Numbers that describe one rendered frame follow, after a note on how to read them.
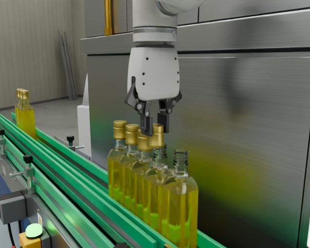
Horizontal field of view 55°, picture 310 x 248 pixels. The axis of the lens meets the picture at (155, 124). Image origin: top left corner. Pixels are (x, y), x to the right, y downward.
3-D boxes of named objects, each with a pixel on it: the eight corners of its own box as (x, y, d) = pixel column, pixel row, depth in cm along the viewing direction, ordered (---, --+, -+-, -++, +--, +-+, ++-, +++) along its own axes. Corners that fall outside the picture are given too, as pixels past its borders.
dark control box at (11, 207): (27, 219, 108) (25, 198, 106) (3, 226, 103) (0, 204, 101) (21, 210, 114) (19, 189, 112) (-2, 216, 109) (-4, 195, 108)
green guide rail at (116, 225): (157, 276, 61) (157, 240, 59) (153, 278, 60) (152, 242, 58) (-2, 125, 198) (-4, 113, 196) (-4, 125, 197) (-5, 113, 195)
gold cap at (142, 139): (156, 149, 67) (156, 130, 66) (143, 151, 65) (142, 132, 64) (147, 145, 70) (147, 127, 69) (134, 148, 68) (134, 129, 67)
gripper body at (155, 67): (164, 42, 63) (163, 95, 65) (121, 40, 57) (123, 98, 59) (188, 40, 57) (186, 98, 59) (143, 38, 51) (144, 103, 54)
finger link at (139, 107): (143, 101, 60) (143, 133, 61) (130, 102, 58) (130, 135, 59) (152, 102, 57) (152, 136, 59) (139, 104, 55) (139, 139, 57)
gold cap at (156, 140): (167, 145, 61) (167, 125, 60) (153, 149, 59) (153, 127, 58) (157, 142, 64) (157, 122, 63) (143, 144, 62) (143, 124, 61)
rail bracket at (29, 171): (37, 194, 99) (33, 156, 96) (13, 201, 95) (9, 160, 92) (33, 190, 102) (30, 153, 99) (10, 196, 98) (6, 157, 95)
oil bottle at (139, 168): (162, 243, 72) (162, 159, 67) (142, 252, 69) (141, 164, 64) (149, 232, 76) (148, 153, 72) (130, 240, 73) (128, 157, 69)
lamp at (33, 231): (45, 235, 85) (44, 226, 84) (28, 241, 82) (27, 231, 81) (40, 229, 88) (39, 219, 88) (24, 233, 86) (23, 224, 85)
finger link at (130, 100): (145, 66, 58) (158, 89, 60) (116, 89, 55) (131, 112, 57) (149, 66, 57) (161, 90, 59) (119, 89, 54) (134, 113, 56)
